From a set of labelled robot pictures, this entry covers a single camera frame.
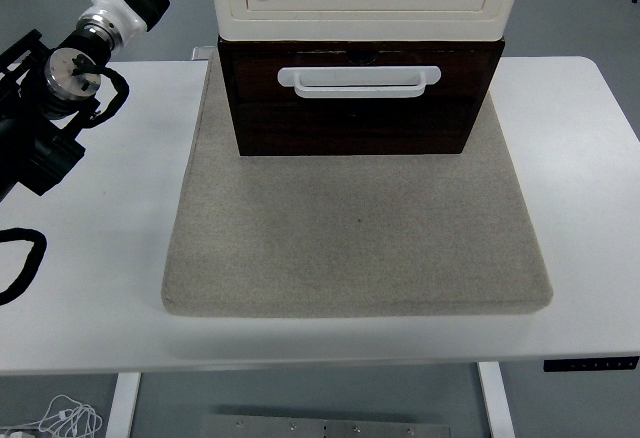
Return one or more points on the dark wooden drawer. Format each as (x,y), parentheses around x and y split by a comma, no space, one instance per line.
(250,73)

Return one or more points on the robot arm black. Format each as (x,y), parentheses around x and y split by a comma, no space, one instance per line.
(45,148)

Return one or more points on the cream plastic cabinet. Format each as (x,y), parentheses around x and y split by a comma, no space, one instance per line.
(365,13)

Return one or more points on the dark wooden drawer casing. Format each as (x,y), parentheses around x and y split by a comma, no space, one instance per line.
(350,130)

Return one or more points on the grey felt mat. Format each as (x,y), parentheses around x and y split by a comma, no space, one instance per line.
(350,238)

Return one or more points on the white table leg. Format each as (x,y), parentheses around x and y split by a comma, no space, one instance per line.
(497,403)
(122,408)

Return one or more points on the grey metal plate with screws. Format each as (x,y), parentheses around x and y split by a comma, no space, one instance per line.
(325,428)

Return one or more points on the black table control panel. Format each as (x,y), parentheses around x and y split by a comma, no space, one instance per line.
(590,364)

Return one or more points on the grey metal bracket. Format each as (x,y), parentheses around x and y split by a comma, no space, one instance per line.
(201,52)

